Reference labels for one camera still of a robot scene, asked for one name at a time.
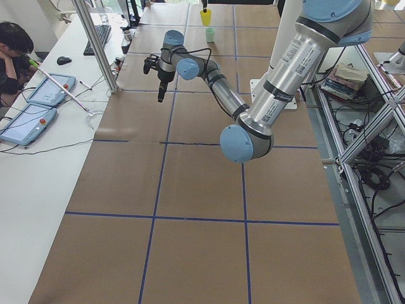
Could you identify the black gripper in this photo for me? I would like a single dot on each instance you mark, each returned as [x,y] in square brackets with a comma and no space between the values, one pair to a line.
[164,76]

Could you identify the yellow plastic cup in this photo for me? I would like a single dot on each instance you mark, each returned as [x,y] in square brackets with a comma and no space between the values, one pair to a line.
[205,15]

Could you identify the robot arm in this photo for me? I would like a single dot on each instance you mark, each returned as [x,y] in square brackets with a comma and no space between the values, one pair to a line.
[308,29]

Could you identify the green plastic cup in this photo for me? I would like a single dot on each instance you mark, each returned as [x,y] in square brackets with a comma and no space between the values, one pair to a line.
[210,34]

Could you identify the small metal cup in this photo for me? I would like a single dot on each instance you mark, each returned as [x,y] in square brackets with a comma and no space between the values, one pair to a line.
[127,35]

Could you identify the stack of books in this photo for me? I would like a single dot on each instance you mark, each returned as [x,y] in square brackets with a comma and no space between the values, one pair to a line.
[344,81]

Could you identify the black marker pen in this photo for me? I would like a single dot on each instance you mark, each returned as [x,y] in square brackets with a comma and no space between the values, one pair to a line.
[85,85]

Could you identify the white mounting pillar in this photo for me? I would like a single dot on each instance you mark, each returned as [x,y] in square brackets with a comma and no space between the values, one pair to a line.
[286,31]

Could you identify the black computer mouse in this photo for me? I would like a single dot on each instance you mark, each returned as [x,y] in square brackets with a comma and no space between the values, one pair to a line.
[62,60]

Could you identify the upper blue teach pendant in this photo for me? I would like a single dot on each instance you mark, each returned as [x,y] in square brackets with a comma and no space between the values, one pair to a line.
[49,94]

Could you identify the blue teach pendant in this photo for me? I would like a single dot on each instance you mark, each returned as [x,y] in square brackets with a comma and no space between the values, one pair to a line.
[49,94]
[29,124]

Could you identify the metal rod with hook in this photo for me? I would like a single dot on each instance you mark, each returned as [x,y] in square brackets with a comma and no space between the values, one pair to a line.
[90,113]

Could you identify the seated person in black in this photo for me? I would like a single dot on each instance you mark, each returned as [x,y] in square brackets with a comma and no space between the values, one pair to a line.
[16,69]

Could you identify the lower blue teach pendant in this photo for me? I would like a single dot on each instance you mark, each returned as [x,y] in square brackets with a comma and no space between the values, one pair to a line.
[29,124]

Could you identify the aluminium frame post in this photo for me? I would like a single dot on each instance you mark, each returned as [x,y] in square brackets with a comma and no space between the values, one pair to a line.
[92,36]

